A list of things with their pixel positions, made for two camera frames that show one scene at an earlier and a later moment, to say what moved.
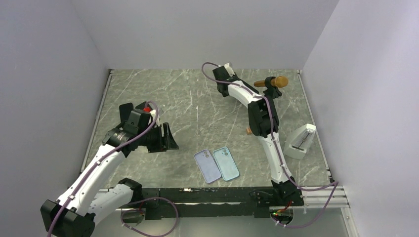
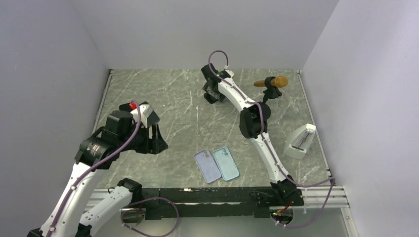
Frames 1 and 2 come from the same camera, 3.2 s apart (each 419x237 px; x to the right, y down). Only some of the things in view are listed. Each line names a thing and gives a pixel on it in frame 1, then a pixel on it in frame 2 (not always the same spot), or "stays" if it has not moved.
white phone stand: x=297 y=145 stays
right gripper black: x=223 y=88 to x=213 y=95
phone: x=226 y=163 stays
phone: x=207 y=165 stays
